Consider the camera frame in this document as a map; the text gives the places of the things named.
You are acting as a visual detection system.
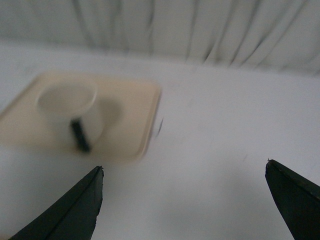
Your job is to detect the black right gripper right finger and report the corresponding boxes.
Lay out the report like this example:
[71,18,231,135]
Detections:
[265,159,320,240]

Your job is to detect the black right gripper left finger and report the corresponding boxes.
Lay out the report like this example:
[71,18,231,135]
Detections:
[11,166,104,240]

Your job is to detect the white mug with black handle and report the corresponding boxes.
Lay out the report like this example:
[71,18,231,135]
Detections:
[35,79,104,154]

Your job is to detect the beige rectangular plastic tray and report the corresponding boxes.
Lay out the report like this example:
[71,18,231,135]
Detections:
[0,71,161,161]

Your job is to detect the white pleated curtain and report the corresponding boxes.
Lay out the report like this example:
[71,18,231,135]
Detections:
[0,0,320,75]

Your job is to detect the small bent metal wire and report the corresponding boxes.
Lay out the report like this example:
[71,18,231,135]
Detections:
[154,117,165,138]

